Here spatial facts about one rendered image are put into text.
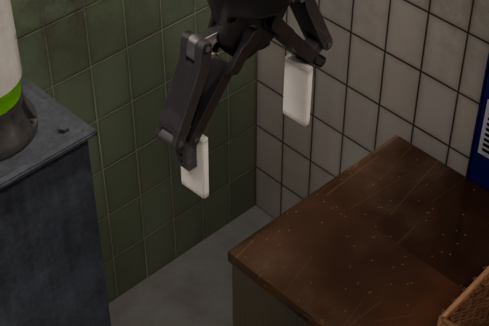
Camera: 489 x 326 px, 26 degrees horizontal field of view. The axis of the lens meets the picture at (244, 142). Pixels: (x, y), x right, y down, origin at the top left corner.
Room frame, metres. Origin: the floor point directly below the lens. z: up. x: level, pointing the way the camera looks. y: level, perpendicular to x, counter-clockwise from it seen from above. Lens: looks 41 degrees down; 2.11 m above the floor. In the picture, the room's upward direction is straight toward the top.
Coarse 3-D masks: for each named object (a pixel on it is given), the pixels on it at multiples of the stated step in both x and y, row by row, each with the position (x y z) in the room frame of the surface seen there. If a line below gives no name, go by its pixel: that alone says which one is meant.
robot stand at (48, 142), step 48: (48, 96) 1.16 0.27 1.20; (48, 144) 1.06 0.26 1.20; (0, 192) 0.99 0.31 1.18; (48, 192) 1.03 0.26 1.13; (0, 240) 0.98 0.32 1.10; (48, 240) 1.02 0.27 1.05; (96, 240) 1.08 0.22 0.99; (0, 288) 0.97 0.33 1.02; (48, 288) 1.02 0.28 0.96; (96, 288) 1.07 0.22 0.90
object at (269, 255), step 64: (320, 192) 1.62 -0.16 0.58; (384, 192) 1.62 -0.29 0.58; (448, 192) 1.62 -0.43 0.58; (256, 256) 1.43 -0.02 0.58; (320, 256) 1.43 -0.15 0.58; (384, 256) 1.43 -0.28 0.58; (448, 256) 1.43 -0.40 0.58; (256, 320) 1.40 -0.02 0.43; (320, 320) 1.27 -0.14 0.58; (384, 320) 1.27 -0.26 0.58
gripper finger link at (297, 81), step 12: (288, 60) 0.79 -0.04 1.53; (300, 60) 0.79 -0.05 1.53; (288, 72) 0.79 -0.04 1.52; (300, 72) 0.78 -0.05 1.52; (312, 72) 0.78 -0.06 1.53; (288, 84) 0.79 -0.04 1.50; (300, 84) 0.78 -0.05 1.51; (288, 96) 0.79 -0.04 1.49; (300, 96) 0.78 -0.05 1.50; (288, 108) 0.79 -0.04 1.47; (300, 108) 0.78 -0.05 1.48; (300, 120) 0.78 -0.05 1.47
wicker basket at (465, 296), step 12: (480, 276) 1.22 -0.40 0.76; (468, 288) 1.20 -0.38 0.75; (480, 288) 1.22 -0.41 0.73; (456, 300) 1.18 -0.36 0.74; (468, 300) 1.19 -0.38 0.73; (480, 300) 1.23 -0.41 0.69; (444, 312) 1.16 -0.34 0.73; (456, 312) 1.18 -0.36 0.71; (468, 312) 1.20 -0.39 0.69; (480, 312) 1.23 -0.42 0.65; (444, 324) 1.15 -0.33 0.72; (456, 324) 1.18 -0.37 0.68; (468, 324) 1.21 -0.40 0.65; (480, 324) 1.24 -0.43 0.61
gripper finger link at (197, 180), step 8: (200, 144) 0.68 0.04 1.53; (200, 152) 0.68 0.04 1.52; (200, 160) 0.68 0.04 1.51; (184, 168) 0.70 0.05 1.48; (200, 168) 0.68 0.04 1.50; (208, 168) 0.68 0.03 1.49; (184, 176) 0.70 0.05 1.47; (192, 176) 0.69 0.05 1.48; (200, 176) 0.68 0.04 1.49; (208, 176) 0.68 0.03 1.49; (184, 184) 0.70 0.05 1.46; (192, 184) 0.69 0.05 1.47; (200, 184) 0.68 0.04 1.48; (208, 184) 0.68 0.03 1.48; (200, 192) 0.68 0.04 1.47; (208, 192) 0.68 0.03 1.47
